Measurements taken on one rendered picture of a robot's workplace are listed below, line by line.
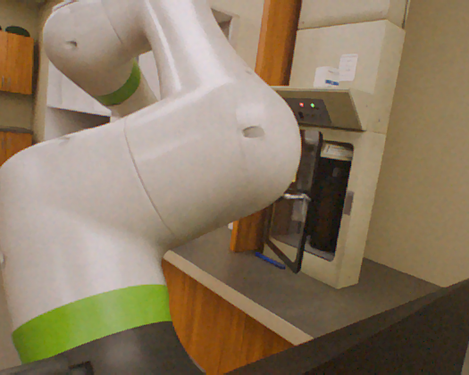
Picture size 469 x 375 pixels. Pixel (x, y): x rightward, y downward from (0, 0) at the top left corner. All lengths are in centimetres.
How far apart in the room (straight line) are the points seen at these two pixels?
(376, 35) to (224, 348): 98
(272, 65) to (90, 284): 115
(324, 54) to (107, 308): 110
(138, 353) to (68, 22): 53
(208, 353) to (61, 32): 96
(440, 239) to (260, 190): 124
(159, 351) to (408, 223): 133
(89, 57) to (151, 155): 40
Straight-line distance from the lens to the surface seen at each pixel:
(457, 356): 39
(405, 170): 157
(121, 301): 32
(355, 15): 126
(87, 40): 69
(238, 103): 32
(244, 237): 139
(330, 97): 112
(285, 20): 143
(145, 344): 32
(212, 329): 124
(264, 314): 101
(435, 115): 155
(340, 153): 123
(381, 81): 119
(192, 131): 31
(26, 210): 35
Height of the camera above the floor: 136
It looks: 8 degrees down
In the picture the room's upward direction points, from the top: 8 degrees clockwise
